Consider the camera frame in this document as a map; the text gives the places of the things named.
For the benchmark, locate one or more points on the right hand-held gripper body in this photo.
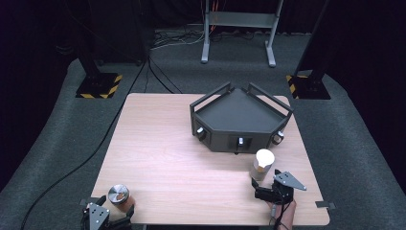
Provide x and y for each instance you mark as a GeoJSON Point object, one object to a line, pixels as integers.
{"type": "Point", "coordinates": [282, 188]}

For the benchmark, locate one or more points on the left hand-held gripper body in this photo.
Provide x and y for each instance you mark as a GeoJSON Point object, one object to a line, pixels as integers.
{"type": "Point", "coordinates": [97, 217]}

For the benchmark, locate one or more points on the silver-lidded jar with orange filling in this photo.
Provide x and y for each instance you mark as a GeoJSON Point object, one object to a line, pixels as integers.
{"type": "Point", "coordinates": [119, 196]}

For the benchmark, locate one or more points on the dark grey corner rack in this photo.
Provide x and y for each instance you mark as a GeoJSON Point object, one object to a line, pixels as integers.
{"type": "Point", "coordinates": [237, 123]}

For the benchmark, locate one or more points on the person's right hand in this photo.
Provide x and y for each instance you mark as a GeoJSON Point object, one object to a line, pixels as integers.
{"type": "Point", "coordinates": [285, 214]}

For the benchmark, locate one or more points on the grey table clip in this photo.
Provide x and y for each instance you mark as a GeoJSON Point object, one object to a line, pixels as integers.
{"type": "Point", "coordinates": [325, 205]}
{"type": "Point", "coordinates": [87, 201]}

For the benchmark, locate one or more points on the black stand with striped base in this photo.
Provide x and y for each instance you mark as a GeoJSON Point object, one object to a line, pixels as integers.
{"type": "Point", "coordinates": [308, 86]}
{"type": "Point", "coordinates": [99, 84]}

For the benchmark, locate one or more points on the grey metal stand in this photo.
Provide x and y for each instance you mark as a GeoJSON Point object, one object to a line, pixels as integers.
{"type": "Point", "coordinates": [239, 20]}

